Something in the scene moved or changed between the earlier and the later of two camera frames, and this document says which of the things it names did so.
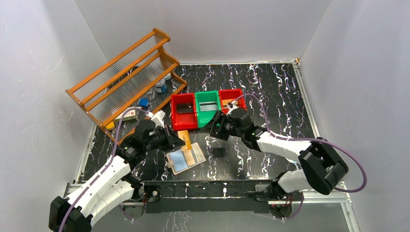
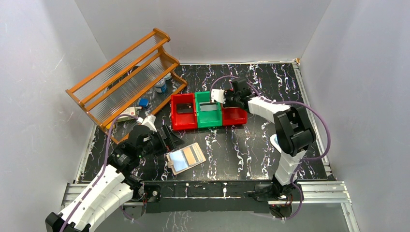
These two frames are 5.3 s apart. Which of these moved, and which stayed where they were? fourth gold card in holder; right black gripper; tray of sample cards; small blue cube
Moved: right black gripper
Stayed: fourth gold card in holder; tray of sample cards; small blue cube
